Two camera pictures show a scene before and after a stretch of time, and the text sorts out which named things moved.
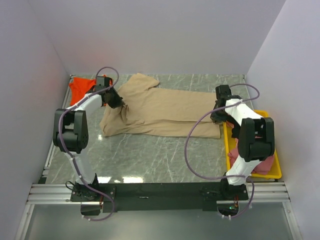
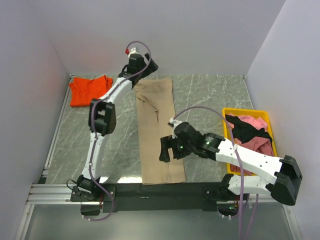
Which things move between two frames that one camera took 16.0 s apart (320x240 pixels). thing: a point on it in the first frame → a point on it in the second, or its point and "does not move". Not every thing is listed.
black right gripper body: (219, 116) → (181, 150)
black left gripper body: (114, 98) → (151, 69)
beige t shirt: (150, 111) → (155, 112)
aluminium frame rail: (41, 194) does not move
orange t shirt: (80, 86) does not move
